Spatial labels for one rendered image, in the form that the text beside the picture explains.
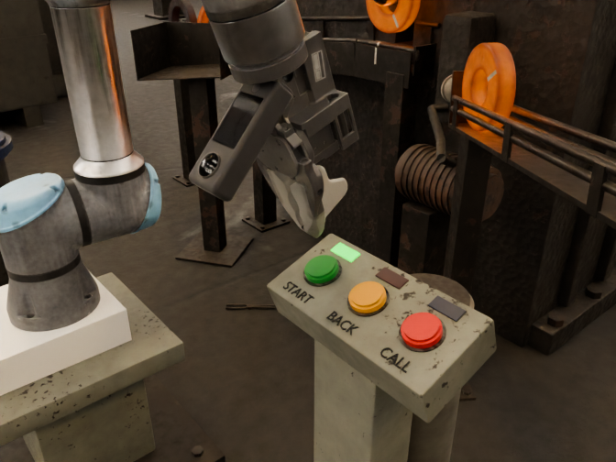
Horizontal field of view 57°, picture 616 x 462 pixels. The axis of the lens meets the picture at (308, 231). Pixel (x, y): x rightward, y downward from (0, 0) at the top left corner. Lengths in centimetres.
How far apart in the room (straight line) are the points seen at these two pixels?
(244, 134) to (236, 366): 102
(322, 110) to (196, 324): 115
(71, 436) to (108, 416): 7
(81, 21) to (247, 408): 87
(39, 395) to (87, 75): 51
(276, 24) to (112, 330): 71
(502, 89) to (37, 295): 84
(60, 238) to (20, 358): 20
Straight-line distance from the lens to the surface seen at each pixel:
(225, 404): 137
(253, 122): 51
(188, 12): 233
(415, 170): 127
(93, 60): 95
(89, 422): 115
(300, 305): 64
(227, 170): 50
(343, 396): 67
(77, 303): 105
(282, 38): 49
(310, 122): 53
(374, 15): 155
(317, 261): 66
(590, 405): 150
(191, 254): 195
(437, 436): 88
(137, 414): 120
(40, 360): 105
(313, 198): 55
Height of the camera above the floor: 95
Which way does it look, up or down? 27 degrees down
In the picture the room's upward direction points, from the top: straight up
